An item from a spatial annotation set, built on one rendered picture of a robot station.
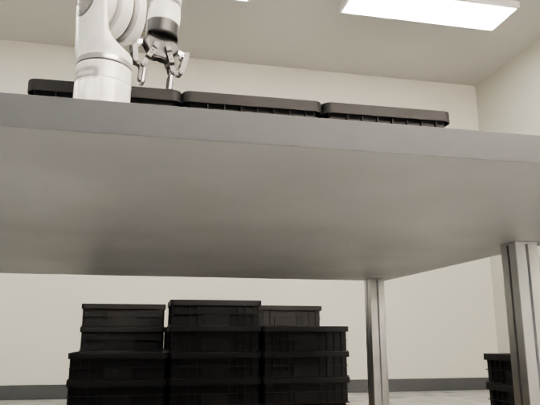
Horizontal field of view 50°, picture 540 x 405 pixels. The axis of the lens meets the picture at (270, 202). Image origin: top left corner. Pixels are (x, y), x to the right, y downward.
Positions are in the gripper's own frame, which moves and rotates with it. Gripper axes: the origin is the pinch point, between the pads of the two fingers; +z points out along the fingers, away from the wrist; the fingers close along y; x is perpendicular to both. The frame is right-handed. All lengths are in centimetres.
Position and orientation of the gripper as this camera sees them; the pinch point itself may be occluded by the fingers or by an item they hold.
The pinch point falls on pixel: (155, 81)
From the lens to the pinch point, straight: 135.3
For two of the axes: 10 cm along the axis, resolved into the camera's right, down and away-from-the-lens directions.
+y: 8.8, 1.8, 4.4
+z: -0.7, 9.6, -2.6
